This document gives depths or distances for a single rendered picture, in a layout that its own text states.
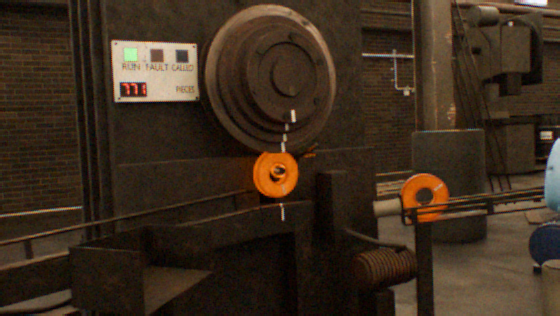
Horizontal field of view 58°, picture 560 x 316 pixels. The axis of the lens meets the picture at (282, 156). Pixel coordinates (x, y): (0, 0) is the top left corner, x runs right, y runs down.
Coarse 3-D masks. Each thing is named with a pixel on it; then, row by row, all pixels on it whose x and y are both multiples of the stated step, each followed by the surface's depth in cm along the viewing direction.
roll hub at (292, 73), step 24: (264, 48) 151; (288, 48) 156; (312, 48) 159; (264, 72) 152; (288, 72) 154; (312, 72) 160; (264, 96) 151; (288, 96) 155; (312, 96) 160; (288, 120) 155
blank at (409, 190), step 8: (416, 176) 171; (424, 176) 171; (432, 176) 171; (408, 184) 172; (416, 184) 171; (424, 184) 171; (432, 184) 171; (440, 184) 170; (408, 192) 172; (416, 192) 172; (432, 192) 174; (440, 192) 170; (408, 200) 172; (432, 200) 173; (440, 200) 171; (424, 208) 171; (432, 208) 171; (440, 208) 171; (424, 216) 172; (432, 216) 171
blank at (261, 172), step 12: (264, 156) 162; (276, 156) 165; (288, 156) 167; (264, 168) 162; (288, 168) 167; (264, 180) 162; (288, 180) 167; (264, 192) 163; (276, 192) 165; (288, 192) 167
